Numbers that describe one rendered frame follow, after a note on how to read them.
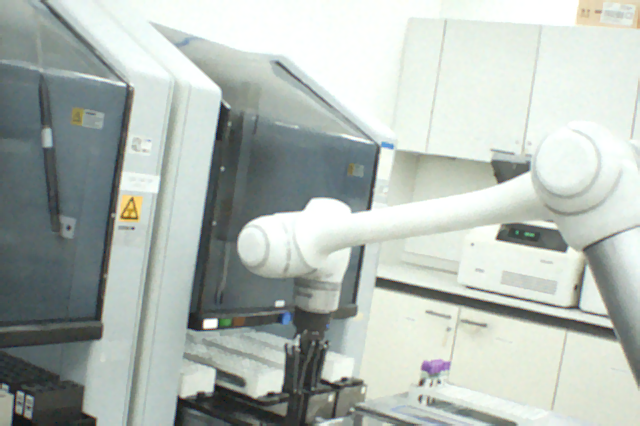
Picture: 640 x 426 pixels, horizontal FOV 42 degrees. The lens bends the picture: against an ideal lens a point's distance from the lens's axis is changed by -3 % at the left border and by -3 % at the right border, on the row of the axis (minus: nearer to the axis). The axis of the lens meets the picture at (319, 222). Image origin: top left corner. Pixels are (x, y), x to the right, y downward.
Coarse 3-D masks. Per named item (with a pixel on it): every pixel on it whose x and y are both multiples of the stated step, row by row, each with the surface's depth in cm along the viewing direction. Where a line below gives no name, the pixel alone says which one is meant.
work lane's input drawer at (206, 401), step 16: (192, 400) 173; (208, 400) 177; (224, 400) 180; (240, 400) 178; (176, 416) 171; (192, 416) 169; (208, 416) 167; (224, 416) 166; (240, 416) 171; (256, 416) 173; (272, 416) 173
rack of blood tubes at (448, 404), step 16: (416, 384) 189; (448, 384) 193; (416, 400) 187; (448, 400) 182; (464, 400) 180; (480, 400) 182; (496, 400) 184; (432, 416) 184; (448, 416) 182; (464, 416) 187; (480, 416) 188; (496, 416) 186; (512, 416) 174; (528, 416) 174; (544, 416) 176
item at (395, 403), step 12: (396, 396) 201; (492, 396) 215; (360, 408) 188; (372, 408) 187; (384, 408) 188; (396, 408) 190; (540, 408) 209; (360, 420) 188; (384, 420) 184; (396, 420) 182; (408, 420) 181; (420, 420) 182; (432, 420) 184; (552, 420) 199; (564, 420) 200; (576, 420) 202
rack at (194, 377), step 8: (184, 360) 184; (184, 368) 178; (192, 368) 178; (200, 368) 180; (208, 368) 181; (184, 376) 173; (192, 376) 174; (200, 376) 176; (208, 376) 179; (184, 384) 173; (192, 384) 175; (200, 384) 177; (208, 384) 179; (184, 392) 173; (192, 392) 175
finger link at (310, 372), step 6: (318, 342) 168; (318, 348) 168; (318, 354) 169; (312, 360) 169; (312, 366) 169; (306, 372) 170; (312, 372) 169; (306, 378) 170; (312, 378) 169; (312, 384) 170; (312, 390) 169
